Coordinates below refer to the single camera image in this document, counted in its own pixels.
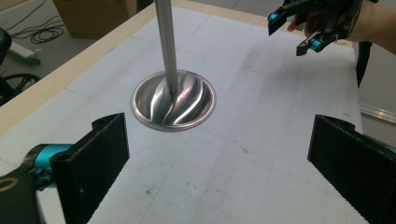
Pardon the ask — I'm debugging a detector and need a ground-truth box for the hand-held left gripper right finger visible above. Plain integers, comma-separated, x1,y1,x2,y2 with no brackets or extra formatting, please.
307,114,396,224

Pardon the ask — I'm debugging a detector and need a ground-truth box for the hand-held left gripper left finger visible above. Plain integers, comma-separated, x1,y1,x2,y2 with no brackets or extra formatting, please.
49,112,131,224

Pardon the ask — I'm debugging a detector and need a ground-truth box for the steel utensil stand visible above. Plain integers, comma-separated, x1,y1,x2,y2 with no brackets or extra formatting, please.
130,0,218,133

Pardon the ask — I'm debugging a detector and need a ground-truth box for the office chair base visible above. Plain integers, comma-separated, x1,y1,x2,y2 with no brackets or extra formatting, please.
0,27,42,107

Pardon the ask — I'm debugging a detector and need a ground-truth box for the brown cardboard box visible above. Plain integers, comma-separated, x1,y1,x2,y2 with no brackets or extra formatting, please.
51,0,138,40

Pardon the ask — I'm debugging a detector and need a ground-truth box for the aluminium rail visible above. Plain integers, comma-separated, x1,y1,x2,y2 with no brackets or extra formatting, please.
359,102,396,127

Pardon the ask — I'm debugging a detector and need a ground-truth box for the coiled black floor cable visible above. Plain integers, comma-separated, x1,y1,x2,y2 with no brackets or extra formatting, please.
6,14,65,45

